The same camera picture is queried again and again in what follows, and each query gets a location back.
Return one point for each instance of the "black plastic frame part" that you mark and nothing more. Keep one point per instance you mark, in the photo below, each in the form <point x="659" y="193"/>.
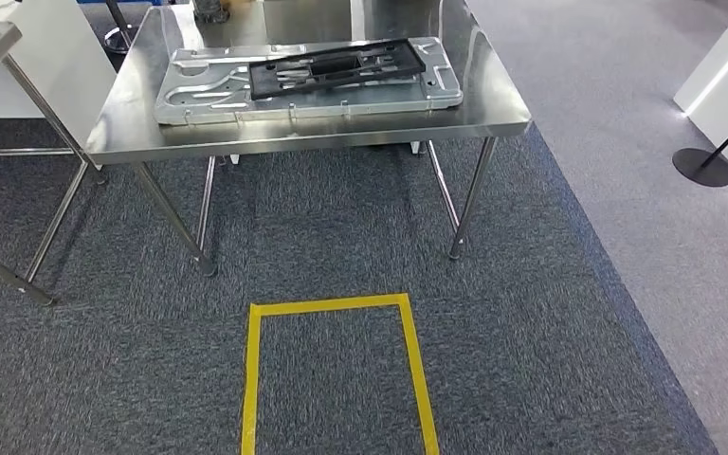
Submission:
<point x="270" y="78"/>

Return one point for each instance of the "stainless steel workbench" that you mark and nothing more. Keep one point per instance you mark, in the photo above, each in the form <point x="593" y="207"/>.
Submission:
<point x="496" y="100"/>

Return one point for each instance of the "white stand leg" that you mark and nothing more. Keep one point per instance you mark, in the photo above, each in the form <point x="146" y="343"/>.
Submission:
<point x="233" y="160"/>
<point x="415" y="148"/>

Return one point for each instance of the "yellow floor tape square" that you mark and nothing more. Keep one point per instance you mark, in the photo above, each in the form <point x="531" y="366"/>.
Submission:
<point x="251" y="377"/>

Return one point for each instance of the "silver stamped metal plate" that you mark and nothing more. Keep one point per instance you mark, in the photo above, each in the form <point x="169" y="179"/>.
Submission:
<point x="201" y="100"/>

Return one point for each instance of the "steel stanchion with round base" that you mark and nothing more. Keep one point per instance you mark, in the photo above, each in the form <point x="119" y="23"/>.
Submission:
<point x="116" y="41"/>

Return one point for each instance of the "black stanchion with round base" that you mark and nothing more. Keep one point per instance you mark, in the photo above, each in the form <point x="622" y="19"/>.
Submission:
<point x="703" y="168"/>

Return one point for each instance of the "white board panel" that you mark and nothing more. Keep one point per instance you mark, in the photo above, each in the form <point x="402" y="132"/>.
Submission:
<point x="56" y="63"/>

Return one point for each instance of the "grey ribbed flexible duct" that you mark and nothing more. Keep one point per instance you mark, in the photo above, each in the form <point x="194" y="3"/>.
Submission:
<point x="210" y="12"/>

